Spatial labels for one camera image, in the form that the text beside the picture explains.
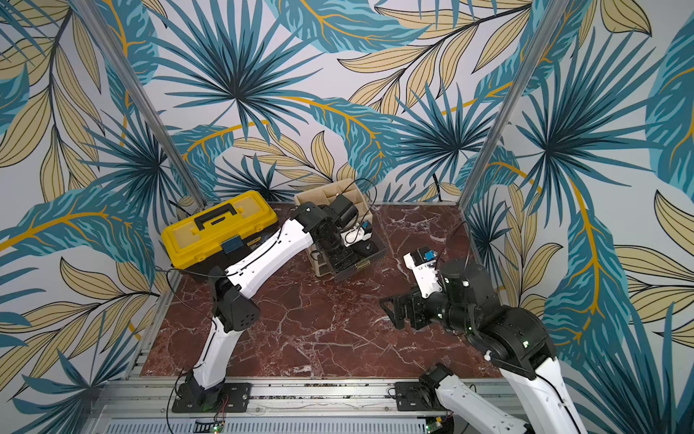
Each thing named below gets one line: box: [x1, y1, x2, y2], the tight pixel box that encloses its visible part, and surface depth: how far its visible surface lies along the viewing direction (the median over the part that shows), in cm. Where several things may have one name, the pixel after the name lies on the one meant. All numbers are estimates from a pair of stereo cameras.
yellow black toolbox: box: [160, 189, 281, 277], surface depth 92 cm
